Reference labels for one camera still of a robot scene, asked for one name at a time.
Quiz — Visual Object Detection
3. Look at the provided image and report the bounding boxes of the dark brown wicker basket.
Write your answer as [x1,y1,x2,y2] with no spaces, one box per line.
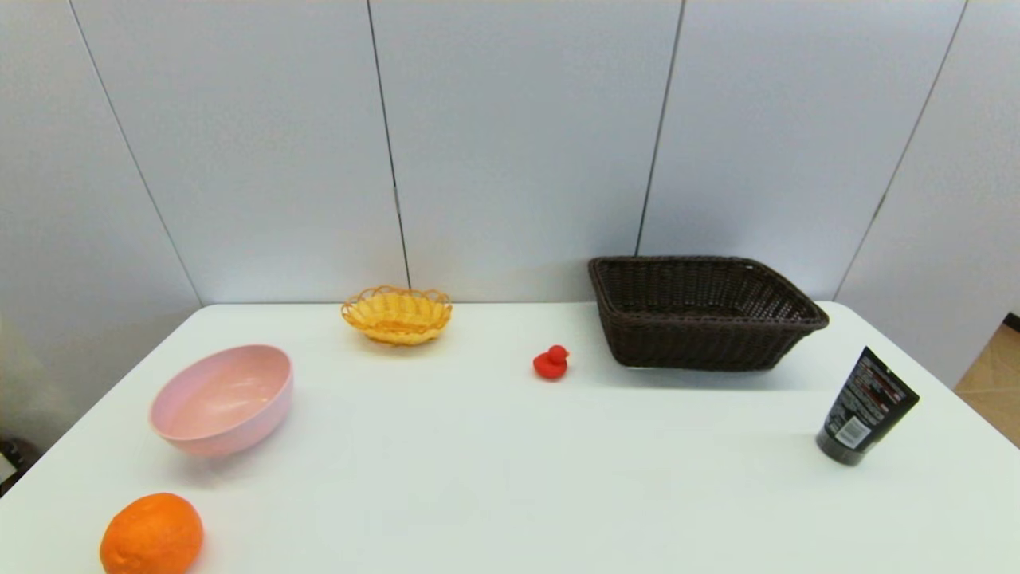
[588,255,830,372]

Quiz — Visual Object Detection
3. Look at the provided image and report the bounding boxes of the red rubber duck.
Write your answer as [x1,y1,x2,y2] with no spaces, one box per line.
[532,344,571,381]

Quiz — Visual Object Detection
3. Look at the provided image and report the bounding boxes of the small yellow woven basket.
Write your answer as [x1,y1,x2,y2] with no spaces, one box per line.
[341,285,453,347]

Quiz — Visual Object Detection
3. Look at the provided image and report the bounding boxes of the orange fruit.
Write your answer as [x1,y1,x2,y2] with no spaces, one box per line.
[100,492,205,574]

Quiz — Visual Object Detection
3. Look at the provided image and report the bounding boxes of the pink bowl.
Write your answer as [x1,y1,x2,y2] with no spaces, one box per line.
[148,344,294,458]

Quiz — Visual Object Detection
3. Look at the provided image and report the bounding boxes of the black cosmetic tube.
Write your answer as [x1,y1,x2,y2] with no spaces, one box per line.
[815,346,921,467]

